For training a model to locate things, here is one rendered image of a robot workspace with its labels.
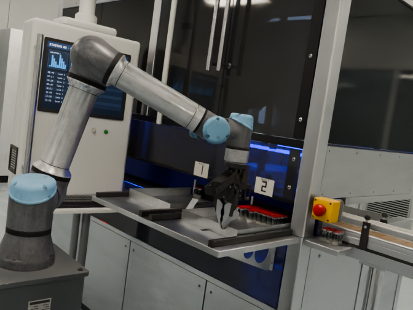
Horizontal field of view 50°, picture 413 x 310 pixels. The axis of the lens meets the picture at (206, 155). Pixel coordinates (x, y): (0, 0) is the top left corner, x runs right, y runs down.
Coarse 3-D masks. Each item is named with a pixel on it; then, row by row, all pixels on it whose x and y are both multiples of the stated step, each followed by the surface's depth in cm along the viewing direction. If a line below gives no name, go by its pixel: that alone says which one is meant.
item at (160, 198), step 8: (136, 192) 174; (144, 192) 183; (152, 192) 186; (160, 192) 189; (168, 192) 192; (176, 192) 195; (184, 192) 198; (144, 200) 170; (152, 200) 167; (160, 200) 163; (168, 200) 181; (176, 200) 184; (184, 200) 186; (200, 200) 191; (160, 208) 163; (168, 208) 160
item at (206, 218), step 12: (192, 216) 149; (204, 216) 161; (216, 216) 164; (204, 228) 145; (216, 228) 141; (228, 228) 137; (240, 228) 151; (252, 228) 140; (264, 228) 144; (276, 228) 149
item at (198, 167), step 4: (196, 164) 188; (200, 164) 186; (204, 164) 184; (208, 164) 183; (196, 168) 188; (200, 168) 186; (204, 168) 184; (196, 172) 188; (200, 172) 186; (204, 172) 184; (200, 176) 186; (204, 176) 184
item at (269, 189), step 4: (256, 180) 164; (260, 180) 163; (264, 180) 162; (268, 180) 160; (272, 180) 159; (256, 184) 164; (260, 184) 163; (264, 184) 162; (268, 184) 160; (272, 184) 159; (256, 188) 164; (260, 188) 163; (264, 188) 161; (268, 188) 160; (272, 188) 159; (256, 192) 164; (260, 192) 163; (268, 192) 160; (272, 192) 159
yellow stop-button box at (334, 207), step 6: (318, 198) 145; (324, 198) 146; (330, 198) 148; (324, 204) 143; (330, 204) 142; (336, 204) 143; (342, 204) 146; (312, 210) 146; (330, 210) 142; (336, 210) 144; (312, 216) 146; (324, 216) 143; (330, 216) 142; (336, 216) 144; (330, 222) 142
